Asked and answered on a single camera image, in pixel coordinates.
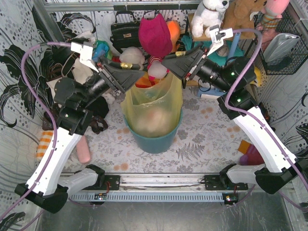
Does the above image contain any magenta hanging cloth bag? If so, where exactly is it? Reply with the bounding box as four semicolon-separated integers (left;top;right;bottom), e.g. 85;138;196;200
139;13;172;58

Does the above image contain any yellow plastic trash bag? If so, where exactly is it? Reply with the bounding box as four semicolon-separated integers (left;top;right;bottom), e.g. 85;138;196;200
121;73;182;138

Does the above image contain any white fluffy sheep plush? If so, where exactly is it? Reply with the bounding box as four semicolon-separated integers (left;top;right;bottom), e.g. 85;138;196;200
119;47;145;65

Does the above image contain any teal folded cloth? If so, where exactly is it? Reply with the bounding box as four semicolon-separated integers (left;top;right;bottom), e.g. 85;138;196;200
177;35;244;66

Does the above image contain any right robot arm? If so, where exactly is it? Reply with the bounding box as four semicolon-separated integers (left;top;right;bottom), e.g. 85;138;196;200
162;47;308;194

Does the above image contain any purple orange knitted sock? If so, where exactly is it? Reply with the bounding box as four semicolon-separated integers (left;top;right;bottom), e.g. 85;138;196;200
238;140;265;166

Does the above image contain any yellow duck plush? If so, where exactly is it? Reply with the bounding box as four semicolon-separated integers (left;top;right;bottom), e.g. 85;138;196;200
250;66;262;87

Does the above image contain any white dog plush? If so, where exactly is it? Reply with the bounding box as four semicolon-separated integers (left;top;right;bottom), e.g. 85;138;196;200
191;0;230;38

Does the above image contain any brown teddy bear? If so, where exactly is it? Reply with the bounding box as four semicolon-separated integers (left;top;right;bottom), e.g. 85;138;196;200
222;0;267;30

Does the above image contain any pink plush on shelf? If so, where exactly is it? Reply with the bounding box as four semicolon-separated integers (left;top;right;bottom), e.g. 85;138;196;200
257;0;290;29

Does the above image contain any black leather handbag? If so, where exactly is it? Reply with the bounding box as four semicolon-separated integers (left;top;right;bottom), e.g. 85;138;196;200
110;11;141;53

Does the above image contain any orange checkered cloth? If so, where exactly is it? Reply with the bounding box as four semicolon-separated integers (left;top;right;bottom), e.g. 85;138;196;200
36;130;53;161

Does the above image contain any small white plush toy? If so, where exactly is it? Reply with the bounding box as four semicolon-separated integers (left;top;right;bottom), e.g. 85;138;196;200
102;93;116;105

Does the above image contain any orange plush toy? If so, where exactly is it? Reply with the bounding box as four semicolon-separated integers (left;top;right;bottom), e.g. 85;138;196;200
167;20;180;51

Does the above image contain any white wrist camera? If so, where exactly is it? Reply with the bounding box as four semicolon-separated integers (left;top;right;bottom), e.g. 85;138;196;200
71;42;99;72
207;25;233;56

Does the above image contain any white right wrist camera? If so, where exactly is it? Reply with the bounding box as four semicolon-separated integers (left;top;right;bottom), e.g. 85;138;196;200
207;25;233;56

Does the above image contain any cream canvas tote bag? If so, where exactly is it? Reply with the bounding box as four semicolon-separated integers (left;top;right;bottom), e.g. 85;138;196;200
47;57;82;103

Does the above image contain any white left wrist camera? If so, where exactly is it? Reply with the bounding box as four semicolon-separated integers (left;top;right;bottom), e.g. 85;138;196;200
71;42;99;72

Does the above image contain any teal plastic trash bin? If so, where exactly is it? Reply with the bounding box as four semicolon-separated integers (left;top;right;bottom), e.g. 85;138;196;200
123;109;183;154

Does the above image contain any brown patterned bag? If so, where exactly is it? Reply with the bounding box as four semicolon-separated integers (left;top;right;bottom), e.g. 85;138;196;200
42;112;108;135

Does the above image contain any black metal shelf rack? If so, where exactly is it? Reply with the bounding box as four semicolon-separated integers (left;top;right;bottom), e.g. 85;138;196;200
180;13;257;89

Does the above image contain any black wire basket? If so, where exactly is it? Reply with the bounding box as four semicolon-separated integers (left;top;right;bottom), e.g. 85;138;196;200
255;11;308;75

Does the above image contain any silver pouch in basket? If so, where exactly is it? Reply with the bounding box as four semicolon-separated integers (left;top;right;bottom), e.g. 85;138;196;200
263;33;301;63

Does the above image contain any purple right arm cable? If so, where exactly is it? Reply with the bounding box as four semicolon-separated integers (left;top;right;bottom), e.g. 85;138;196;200
226;28;308;212

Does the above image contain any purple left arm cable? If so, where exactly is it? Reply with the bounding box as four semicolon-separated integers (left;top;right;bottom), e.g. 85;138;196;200
0;41;73;231

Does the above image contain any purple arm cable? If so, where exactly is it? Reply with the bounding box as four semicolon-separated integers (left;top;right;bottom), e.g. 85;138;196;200
0;41;73;231
226;28;308;212

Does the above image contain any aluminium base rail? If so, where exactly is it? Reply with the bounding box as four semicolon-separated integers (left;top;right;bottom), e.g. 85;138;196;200
55;172;251;203

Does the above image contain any pink white plush doll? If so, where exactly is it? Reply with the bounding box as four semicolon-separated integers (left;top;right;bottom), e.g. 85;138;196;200
147;56;168;80

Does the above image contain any blue handled floor sweeper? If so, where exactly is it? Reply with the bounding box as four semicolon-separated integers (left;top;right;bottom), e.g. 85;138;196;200
197;32;241;100

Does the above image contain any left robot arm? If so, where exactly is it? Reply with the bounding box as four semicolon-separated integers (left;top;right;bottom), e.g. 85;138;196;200
15;58;144;213

